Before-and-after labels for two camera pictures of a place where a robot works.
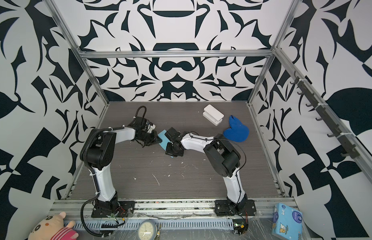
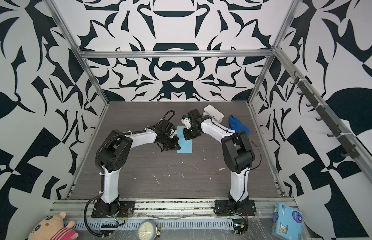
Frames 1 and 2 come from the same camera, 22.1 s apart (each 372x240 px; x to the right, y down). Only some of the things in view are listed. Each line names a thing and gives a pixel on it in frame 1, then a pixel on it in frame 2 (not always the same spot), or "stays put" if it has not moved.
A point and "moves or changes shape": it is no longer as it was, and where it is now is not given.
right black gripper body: [171, 150] → [191, 133]
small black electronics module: [240, 226] stays put
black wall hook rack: [345, 139] stays put
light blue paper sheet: [165, 140] moves or changes shape
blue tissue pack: [287, 222] stays put
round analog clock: [146, 230] stays put
